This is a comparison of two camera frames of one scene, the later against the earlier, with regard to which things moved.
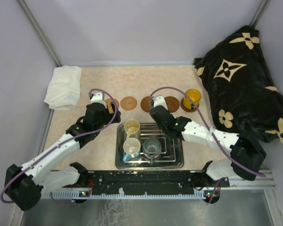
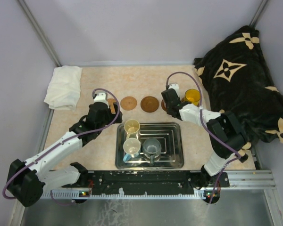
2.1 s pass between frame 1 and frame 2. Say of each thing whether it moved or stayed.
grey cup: stayed
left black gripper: stayed
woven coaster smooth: stayed
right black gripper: moved
